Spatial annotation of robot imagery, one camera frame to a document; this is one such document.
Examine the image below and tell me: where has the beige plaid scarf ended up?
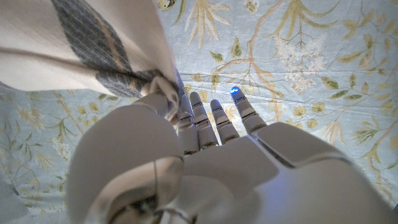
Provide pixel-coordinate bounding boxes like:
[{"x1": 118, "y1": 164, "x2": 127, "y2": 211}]
[{"x1": 0, "y1": 0, "x2": 186, "y2": 124}]

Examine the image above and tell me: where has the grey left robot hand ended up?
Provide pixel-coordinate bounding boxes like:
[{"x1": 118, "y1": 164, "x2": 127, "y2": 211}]
[{"x1": 67, "y1": 86, "x2": 398, "y2": 224}]

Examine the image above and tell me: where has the floral printed backdrop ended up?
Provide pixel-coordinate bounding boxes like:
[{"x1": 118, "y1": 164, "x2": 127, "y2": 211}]
[{"x1": 0, "y1": 0, "x2": 398, "y2": 224}]

